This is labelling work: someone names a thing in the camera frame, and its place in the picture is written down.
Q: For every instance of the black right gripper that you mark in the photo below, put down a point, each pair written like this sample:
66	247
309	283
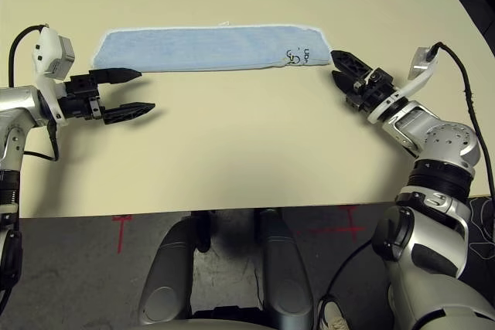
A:
371	90

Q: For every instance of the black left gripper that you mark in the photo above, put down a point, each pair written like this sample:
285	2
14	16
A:
79	98

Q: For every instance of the light blue white-trimmed towel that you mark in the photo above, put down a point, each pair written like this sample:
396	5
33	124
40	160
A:
201	50

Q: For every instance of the black foam floor mat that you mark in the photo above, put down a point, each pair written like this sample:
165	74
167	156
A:
475	5

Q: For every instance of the dark grey robot left leg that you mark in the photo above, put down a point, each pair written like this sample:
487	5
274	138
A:
166	276

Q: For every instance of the black mat with white outline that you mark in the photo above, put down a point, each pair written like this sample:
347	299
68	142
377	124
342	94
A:
481	229

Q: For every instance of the grey white sneaker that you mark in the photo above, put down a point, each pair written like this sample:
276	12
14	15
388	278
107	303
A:
332	316

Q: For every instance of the grey robot torso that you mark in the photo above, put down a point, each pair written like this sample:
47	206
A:
239	324

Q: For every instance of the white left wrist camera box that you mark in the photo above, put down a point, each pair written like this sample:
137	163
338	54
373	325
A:
50	55

